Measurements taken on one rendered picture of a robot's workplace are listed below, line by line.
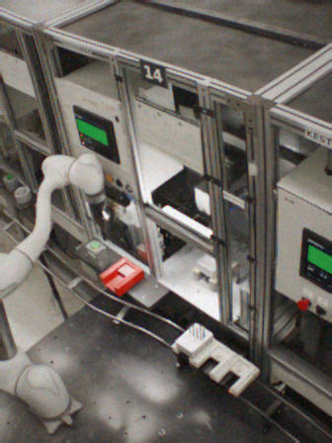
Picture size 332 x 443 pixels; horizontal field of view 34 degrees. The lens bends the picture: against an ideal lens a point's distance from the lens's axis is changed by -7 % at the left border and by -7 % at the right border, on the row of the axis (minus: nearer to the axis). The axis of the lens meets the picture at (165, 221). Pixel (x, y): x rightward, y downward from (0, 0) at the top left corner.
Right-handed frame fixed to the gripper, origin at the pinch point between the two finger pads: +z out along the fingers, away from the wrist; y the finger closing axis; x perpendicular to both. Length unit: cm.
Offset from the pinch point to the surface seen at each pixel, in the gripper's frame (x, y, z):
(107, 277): 6.8, -4.7, 19.7
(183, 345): 6, -56, 21
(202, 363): 3, -65, 29
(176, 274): -18.9, -21.9, 24.0
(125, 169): -9.5, -12.5, -36.2
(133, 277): -1.9, -13.7, 19.2
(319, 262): -16, -102, -48
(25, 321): 38, 84, 117
